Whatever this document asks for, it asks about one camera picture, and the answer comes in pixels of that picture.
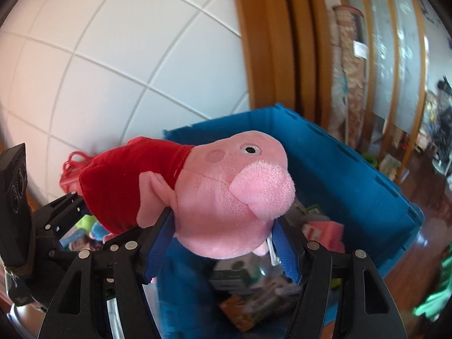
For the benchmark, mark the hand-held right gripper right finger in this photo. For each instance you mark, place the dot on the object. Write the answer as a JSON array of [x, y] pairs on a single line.
[[287, 257]]

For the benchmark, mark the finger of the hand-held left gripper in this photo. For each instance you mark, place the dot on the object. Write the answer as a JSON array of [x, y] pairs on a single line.
[[49, 243], [60, 208]]

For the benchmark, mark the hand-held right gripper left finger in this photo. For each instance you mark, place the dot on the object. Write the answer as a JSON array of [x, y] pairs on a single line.
[[159, 257]]

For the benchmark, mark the pink pig plush red dress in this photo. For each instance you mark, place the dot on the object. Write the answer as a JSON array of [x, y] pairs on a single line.
[[219, 201]]

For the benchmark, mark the blue plastic storage crate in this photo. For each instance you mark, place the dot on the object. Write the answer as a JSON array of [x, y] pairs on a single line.
[[335, 169]]

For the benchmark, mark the light green plush toy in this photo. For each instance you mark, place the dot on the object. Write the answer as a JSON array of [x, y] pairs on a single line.
[[84, 223]]

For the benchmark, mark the red bear suitcase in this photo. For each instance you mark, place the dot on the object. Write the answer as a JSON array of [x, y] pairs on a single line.
[[69, 180]]

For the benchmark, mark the pink box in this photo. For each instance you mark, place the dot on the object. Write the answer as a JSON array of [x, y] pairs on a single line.
[[326, 236]]

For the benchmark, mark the pink pig plush blue shirt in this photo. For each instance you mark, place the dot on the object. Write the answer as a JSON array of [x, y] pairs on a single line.
[[97, 235]]

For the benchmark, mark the green white packet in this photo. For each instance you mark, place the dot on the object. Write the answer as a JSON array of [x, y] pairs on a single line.
[[316, 211]]

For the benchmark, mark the dark green box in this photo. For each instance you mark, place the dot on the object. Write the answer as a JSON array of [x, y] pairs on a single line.
[[229, 275]]

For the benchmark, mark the orange box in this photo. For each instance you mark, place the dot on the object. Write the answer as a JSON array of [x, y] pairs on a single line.
[[247, 310]]

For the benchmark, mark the rolled patterned carpet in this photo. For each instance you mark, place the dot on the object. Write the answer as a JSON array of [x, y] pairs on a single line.
[[349, 77]]

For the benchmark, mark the pile of household things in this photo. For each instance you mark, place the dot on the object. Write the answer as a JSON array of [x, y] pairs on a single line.
[[439, 130]]

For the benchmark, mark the wooden glass partition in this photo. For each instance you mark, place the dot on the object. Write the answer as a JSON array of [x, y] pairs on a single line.
[[388, 60]]

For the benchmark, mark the wooden wall frame post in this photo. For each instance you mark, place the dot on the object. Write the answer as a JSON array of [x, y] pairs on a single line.
[[275, 42]]

